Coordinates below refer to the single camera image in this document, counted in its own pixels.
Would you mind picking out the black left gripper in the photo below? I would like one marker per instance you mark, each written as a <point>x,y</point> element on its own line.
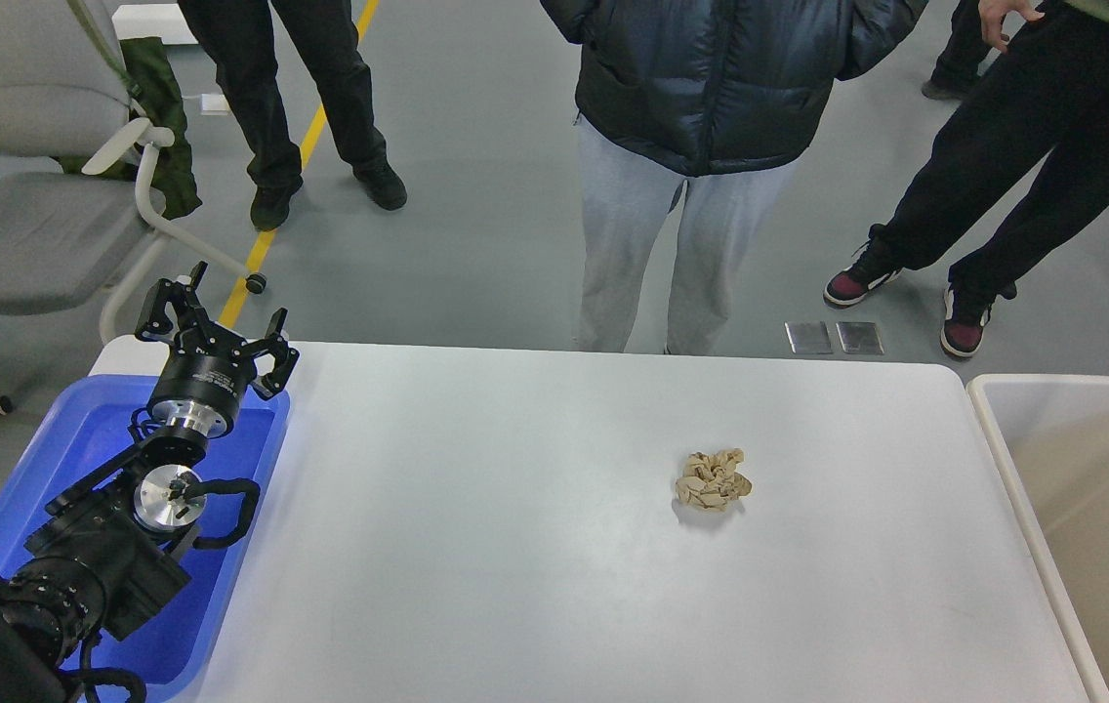
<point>207,372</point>

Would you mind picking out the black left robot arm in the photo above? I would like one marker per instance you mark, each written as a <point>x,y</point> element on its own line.
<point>110,557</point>

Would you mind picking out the white plastic bin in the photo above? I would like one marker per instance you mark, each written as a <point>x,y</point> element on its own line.
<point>1049,435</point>

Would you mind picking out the grey office chair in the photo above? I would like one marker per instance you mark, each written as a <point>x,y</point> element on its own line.
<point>79,210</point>

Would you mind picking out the right metal floor plate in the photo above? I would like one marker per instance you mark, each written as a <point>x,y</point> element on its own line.
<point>860,338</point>

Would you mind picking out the metal floor plate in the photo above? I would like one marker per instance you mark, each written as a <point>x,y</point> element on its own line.
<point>860,338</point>
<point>809,337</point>

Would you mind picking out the left metal floor plate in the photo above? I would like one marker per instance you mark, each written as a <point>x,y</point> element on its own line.
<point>809,337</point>

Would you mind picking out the person with red sneakers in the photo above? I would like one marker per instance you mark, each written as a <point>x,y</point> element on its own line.
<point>1042,107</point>

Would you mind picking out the crumpled brown paper ball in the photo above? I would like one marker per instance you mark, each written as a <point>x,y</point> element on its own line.
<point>711,482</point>

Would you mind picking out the person in black puffer jacket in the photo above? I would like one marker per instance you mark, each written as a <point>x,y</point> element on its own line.
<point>703,107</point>

